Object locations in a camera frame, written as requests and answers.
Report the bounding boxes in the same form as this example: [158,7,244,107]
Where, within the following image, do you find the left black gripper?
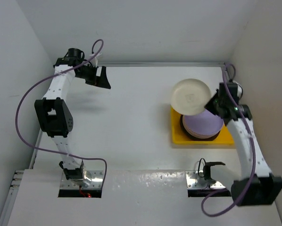
[76,64,111,89]

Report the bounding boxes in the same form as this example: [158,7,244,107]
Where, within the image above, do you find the purple plastic plate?
[182,110,224,138]

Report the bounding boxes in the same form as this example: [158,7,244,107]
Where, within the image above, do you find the cream plastic plate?
[170,79,212,115]

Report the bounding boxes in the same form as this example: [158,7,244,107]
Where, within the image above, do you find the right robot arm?
[203,82,282,206]

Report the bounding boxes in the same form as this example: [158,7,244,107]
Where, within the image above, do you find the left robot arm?
[34,48,111,187]

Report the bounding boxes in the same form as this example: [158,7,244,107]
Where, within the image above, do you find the yellow plastic bin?
[170,107,234,146]

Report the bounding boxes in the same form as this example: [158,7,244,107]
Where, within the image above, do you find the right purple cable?
[201,63,257,217]

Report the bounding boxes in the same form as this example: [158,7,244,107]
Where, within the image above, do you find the purple cable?
[201,63,257,217]
[15,39,108,186]

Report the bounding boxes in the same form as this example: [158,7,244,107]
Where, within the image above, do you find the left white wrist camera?
[89,53,101,67]

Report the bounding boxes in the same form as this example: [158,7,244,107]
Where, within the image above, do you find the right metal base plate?
[185,170,225,190]

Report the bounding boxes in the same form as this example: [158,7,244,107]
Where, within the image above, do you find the metal base plate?
[185,170,225,190]
[59,170,104,190]

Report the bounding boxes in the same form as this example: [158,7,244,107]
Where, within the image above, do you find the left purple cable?
[15,39,108,186]

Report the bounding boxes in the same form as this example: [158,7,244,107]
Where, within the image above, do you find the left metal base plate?
[59,170,104,190]

